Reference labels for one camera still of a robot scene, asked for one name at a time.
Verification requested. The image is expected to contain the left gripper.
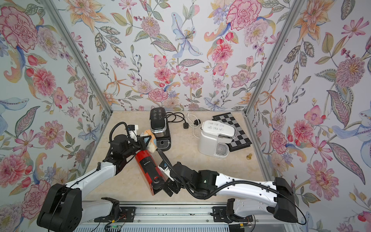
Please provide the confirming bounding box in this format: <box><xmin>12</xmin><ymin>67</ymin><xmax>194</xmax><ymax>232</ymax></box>
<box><xmin>122</xmin><ymin>136</ymin><xmax>153</xmax><ymax>160</ymax></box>

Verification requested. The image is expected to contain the blue striped cloth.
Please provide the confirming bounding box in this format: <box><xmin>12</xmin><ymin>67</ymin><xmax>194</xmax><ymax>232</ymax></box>
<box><xmin>140</xmin><ymin>130</ymin><xmax>157</xmax><ymax>153</ymax></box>

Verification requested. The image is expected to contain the red coffee machine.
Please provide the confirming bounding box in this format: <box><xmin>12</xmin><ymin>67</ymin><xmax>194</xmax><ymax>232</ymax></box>
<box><xmin>135</xmin><ymin>150</ymin><xmax>166</xmax><ymax>195</ymax></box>

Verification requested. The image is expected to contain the black coffee machine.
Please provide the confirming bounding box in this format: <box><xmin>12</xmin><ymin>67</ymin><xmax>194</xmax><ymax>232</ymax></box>
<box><xmin>149</xmin><ymin>107</ymin><xmax>171</xmax><ymax>151</ymax></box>

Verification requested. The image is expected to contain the white coffee machine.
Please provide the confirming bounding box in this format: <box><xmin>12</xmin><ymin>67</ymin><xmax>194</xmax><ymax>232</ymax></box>
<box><xmin>198</xmin><ymin>120</ymin><xmax>237</xmax><ymax>159</ymax></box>

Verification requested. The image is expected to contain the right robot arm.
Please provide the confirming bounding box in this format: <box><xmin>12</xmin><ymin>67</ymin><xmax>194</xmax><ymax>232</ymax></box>
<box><xmin>159</xmin><ymin>161</ymin><xmax>299</xmax><ymax>223</ymax></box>

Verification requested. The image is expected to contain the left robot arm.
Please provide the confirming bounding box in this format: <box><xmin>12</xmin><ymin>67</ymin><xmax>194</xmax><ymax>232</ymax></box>
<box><xmin>37</xmin><ymin>122</ymin><xmax>156</xmax><ymax>232</ymax></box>

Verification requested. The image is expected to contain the black white chessboard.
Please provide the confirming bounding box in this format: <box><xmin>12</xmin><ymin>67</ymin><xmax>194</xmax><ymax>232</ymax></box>
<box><xmin>212</xmin><ymin>112</ymin><xmax>252</xmax><ymax>152</ymax></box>

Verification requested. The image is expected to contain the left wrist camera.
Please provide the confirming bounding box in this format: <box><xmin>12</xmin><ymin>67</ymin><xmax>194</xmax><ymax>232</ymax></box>
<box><xmin>127</xmin><ymin>124</ymin><xmax>139</xmax><ymax>142</ymax></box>

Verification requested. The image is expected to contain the black power cable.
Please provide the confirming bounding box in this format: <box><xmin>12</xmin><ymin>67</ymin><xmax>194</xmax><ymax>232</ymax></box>
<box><xmin>166</xmin><ymin>112</ymin><xmax>189</xmax><ymax>130</ymax></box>

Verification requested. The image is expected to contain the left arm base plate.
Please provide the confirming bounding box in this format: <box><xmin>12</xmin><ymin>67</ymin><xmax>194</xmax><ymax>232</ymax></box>
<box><xmin>94</xmin><ymin>206</ymin><xmax>136</xmax><ymax>223</ymax></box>

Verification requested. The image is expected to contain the white power cable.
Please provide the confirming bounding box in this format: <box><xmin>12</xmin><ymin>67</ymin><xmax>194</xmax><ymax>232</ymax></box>
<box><xmin>185</xmin><ymin>113</ymin><xmax>202</xmax><ymax>139</ymax></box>

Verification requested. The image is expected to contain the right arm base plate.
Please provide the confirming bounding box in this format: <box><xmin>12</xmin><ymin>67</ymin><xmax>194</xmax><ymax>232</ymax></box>
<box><xmin>210</xmin><ymin>206</ymin><xmax>254</xmax><ymax>224</ymax></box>

